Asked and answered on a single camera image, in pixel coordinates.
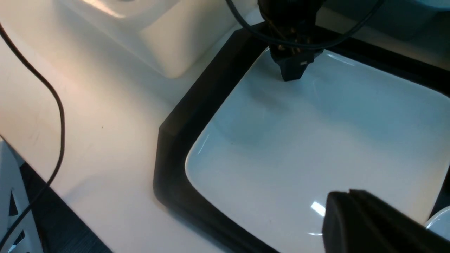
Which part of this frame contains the white small bowl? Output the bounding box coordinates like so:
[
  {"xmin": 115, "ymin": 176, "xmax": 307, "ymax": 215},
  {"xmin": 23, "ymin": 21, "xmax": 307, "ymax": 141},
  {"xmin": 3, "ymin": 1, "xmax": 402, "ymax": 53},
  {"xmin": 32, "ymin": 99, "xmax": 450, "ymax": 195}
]
[{"xmin": 424, "ymin": 206, "xmax": 450, "ymax": 241}]

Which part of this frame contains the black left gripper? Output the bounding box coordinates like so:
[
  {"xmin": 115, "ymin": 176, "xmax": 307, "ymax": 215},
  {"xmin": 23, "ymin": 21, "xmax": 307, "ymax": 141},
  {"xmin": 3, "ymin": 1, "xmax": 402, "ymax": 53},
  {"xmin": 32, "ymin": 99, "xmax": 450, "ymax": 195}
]
[{"xmin": 257, "ymin": 0, "xmax": 324, "ymax": 82}]

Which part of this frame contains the black serving tray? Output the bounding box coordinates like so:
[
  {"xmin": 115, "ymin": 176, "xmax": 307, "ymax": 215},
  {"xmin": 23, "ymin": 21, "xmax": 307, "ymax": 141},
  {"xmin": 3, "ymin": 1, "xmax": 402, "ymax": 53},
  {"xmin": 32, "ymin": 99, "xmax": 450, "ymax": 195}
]
[{"xmin": 153, "ymin": 29, "xmax": 449, "ymax": 253}]

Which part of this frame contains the black cable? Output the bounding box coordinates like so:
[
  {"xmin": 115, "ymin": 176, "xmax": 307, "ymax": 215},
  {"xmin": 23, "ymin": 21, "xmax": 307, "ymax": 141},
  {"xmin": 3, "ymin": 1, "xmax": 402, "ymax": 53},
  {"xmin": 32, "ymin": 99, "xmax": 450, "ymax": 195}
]
[{"xmin": 0, "ymin": 23, "xmax": 66, "ymax": 246}]

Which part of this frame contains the large white plastic tub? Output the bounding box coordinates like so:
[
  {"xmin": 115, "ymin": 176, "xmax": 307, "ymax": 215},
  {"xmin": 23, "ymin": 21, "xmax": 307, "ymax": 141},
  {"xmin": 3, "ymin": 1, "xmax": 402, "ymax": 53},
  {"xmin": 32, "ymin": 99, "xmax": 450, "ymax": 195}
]
[{"xmin": 63, "ymin": 0, "xmax": 237, "ymax": 79}]

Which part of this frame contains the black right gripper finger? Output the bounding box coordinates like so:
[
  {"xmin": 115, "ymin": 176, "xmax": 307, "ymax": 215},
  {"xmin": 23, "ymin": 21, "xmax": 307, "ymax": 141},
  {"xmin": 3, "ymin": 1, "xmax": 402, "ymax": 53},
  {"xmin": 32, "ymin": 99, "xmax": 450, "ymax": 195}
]
[{"xmin": 322, "ymin": 189, "xmax": 450, "ymax": 253}]

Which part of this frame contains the teal plastic bin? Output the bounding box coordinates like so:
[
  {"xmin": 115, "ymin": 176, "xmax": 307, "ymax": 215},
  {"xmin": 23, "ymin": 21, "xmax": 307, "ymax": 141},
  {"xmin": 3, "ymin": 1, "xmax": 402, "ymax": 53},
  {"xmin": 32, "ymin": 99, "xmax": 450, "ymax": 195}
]
[{"xmin": 325, "ymin": 0, "xmax": 450, "ymax": 40}]

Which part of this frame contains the white rectangular rice plate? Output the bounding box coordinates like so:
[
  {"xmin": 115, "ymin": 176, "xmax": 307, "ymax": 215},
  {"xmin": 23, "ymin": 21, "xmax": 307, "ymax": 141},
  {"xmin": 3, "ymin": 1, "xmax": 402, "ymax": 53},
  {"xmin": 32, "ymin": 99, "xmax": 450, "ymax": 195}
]
[{"xmin": 185, "ymin": 50, "xmax": 450, "ymax": 253}]

